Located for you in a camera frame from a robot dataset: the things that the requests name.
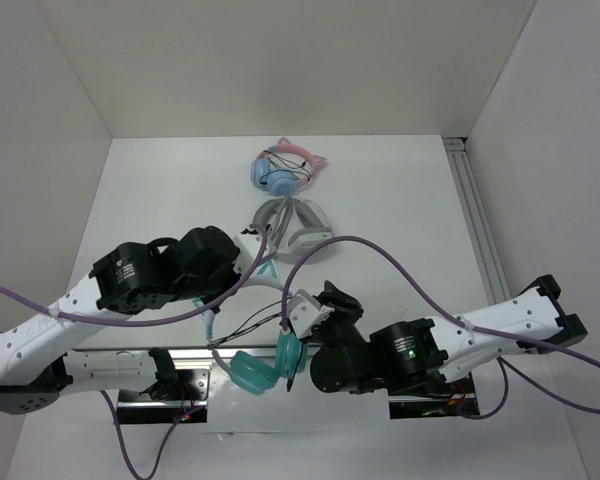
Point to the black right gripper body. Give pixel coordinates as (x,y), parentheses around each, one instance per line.
(336,334)

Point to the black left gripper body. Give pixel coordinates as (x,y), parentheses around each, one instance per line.
(207,290)

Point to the teal cat-ear headphones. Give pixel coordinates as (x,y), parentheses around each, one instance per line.
(251,319)

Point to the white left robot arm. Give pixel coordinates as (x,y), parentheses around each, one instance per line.
(38,359)

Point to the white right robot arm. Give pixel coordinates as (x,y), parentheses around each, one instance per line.
(422,357)

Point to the white grey headphones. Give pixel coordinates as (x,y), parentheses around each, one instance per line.
(295,226)

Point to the pink blue cat-ear headphones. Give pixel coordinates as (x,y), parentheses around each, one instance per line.
(284,168)

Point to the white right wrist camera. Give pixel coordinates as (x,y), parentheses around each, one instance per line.
(304,312)

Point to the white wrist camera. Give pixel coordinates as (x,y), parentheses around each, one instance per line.
(248,242)
(304,312)

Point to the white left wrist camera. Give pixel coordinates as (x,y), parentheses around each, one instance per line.
(248,242)

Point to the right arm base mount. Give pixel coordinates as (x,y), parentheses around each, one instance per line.
(450,402)

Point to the aluminium front rail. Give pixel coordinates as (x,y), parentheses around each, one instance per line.
(190,352)

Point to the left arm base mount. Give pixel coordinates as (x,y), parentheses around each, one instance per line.
(178,390)

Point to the aluminium side rail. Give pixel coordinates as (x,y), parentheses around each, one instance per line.
(482,239)

